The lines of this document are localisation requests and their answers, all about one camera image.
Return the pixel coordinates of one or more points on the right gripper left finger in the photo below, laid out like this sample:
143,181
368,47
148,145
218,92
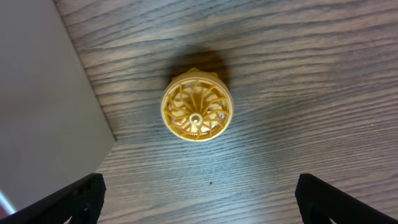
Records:
79,202

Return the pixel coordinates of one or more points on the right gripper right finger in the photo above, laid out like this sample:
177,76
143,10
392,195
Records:
320,202

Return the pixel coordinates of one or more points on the white box, maroon inside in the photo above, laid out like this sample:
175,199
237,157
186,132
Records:
53,130

